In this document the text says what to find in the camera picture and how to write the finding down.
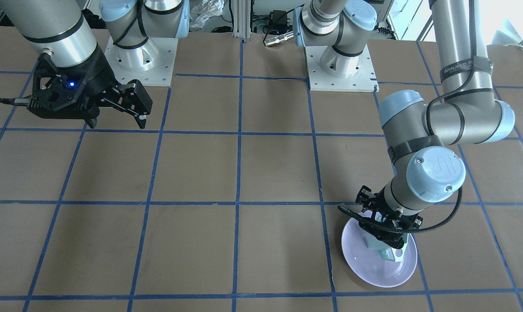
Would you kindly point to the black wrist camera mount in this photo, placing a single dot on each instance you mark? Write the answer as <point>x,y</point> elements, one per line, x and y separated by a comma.
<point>385,230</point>
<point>57,92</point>

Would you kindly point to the black power adapter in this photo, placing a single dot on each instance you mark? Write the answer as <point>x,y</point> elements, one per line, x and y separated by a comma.
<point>278,19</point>

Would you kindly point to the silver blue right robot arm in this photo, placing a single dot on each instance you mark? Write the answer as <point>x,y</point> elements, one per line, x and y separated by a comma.
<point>61,27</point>

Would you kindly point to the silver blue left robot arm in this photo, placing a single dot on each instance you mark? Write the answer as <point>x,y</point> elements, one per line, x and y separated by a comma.
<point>419,133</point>

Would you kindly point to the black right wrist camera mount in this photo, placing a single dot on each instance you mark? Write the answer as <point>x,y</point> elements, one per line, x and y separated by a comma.
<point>57,92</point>

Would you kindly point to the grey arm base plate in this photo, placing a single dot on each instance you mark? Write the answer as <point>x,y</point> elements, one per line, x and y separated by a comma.
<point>329,71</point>
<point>152,64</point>

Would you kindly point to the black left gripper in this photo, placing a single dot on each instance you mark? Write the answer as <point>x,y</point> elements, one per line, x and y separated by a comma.
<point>393,229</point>

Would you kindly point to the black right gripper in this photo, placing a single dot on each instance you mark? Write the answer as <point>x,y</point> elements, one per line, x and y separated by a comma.
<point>97,77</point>

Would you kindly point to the aluminium extrusion post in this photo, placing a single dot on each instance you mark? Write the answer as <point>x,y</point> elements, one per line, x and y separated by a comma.
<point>241,18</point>

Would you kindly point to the mint green faceted cup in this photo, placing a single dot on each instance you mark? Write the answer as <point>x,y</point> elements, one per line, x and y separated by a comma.
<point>385,251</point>

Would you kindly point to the lavender round plate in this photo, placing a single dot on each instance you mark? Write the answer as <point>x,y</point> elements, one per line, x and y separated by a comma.
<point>374,261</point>

